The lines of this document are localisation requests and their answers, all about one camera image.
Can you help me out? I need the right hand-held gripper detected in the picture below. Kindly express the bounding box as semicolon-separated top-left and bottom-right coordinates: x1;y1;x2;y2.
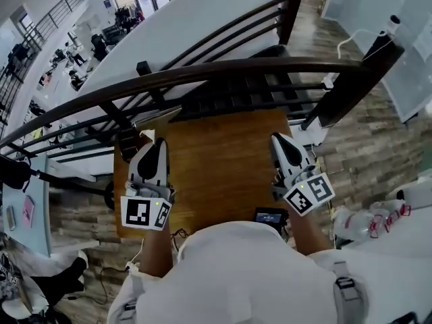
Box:
271;132;336;217

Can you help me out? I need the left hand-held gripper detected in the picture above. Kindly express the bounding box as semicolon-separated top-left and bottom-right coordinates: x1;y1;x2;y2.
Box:
120;138;177;232

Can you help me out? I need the person's left forearm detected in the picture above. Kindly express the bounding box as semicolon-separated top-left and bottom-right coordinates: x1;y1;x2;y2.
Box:
137;227;176;279

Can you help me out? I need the person's right forearm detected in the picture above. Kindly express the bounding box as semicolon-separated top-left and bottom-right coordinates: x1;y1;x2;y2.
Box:
288;210;334;257

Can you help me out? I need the small dark wooden organiser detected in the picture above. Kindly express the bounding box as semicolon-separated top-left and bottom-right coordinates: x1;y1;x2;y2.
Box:
115;126;143;164

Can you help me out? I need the black display device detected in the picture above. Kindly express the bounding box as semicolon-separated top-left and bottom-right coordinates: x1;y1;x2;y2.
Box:
252;207;291;236

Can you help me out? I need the wooden table with hairpin legs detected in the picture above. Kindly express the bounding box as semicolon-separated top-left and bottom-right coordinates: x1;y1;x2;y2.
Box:
113;108;298;240

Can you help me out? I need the black coat rack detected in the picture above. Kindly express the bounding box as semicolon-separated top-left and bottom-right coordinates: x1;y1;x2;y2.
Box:
29;168;117;212

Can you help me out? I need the wrapped water bottle pack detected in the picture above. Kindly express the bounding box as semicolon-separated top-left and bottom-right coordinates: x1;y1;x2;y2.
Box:
331;198;413;245

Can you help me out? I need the dark curved stair railing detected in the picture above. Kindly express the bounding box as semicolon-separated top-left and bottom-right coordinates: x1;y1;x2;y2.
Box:
0;0;406;164

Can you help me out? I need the light blue desk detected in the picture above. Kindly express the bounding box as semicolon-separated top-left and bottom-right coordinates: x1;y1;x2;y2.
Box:
1;153;52;259

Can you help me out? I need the white round device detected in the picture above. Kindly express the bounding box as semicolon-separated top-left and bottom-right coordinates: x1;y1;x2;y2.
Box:
394;176;432;203

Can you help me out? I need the person's white shirt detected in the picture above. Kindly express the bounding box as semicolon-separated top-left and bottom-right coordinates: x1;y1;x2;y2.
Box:
107;220;376;324

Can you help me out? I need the pink notebook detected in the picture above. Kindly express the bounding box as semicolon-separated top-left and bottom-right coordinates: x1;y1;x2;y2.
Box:
22;194;36;229

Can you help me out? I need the black hanging bag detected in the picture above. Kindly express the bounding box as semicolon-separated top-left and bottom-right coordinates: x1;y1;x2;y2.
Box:
0;153;32;192

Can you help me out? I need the grey phone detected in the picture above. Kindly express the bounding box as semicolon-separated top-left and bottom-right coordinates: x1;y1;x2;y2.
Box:
5;204;18;232

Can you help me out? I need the white table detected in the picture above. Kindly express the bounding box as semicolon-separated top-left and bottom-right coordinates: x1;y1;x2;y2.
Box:
337;207;432;324

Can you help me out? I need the black mezzanine railing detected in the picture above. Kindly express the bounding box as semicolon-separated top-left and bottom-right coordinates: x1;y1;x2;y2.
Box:
0;0;84;91

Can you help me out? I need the grey shoulder strap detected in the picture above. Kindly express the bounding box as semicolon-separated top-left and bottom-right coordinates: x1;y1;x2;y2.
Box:
331;260;368;324

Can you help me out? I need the white hanging cable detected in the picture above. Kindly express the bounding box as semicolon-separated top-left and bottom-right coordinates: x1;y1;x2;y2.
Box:
336;28;394;59

